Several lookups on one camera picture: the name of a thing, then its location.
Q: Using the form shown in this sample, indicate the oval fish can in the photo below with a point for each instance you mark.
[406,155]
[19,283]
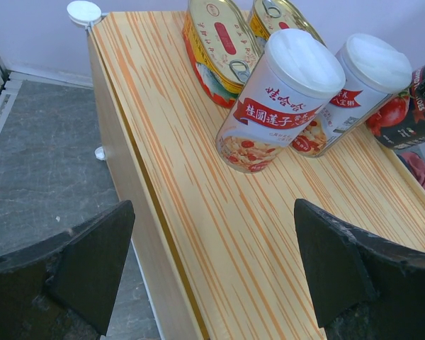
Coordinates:
[269,16]
[221,47]

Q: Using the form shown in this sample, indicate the white-lid cylindrical can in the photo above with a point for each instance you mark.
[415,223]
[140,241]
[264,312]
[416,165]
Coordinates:
[294,78]

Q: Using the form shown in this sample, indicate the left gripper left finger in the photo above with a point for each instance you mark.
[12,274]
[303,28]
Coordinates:
[65,287]

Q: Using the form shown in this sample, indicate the wooden cabinet box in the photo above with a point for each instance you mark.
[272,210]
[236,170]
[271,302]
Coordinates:
[217,248]

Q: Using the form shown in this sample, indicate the oval fish can front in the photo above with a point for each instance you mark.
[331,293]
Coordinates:
[221,47]

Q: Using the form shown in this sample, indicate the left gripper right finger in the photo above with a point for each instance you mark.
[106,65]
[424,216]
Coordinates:
[362,286]

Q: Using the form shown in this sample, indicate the red cloth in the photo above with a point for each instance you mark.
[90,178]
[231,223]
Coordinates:
[416,165]

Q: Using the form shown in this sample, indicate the dark blue round can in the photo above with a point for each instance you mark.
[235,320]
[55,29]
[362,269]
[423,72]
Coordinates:
[400,123]

